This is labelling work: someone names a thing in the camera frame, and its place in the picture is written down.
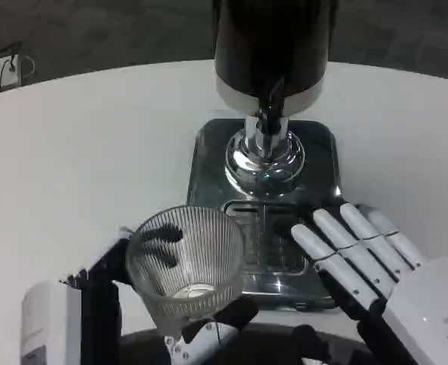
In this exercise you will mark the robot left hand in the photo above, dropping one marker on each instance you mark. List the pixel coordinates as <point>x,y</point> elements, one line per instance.
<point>94,304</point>

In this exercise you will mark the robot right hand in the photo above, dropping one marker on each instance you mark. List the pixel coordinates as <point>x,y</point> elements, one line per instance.
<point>406,311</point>

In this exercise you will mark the clear ribbed glass cup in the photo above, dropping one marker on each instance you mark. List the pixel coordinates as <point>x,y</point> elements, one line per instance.
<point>212,251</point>

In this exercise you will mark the dark robot torso edge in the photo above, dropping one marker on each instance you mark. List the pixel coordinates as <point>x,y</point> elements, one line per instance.
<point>269,342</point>

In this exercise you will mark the steel grid drip tray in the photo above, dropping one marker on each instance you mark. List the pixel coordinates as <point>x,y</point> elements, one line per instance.
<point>263,235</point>

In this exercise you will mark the black dispenser tap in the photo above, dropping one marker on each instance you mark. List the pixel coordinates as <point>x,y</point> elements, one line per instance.
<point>274,102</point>

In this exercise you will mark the black tank drink dispenser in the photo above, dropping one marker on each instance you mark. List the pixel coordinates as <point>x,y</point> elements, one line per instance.
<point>273,45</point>

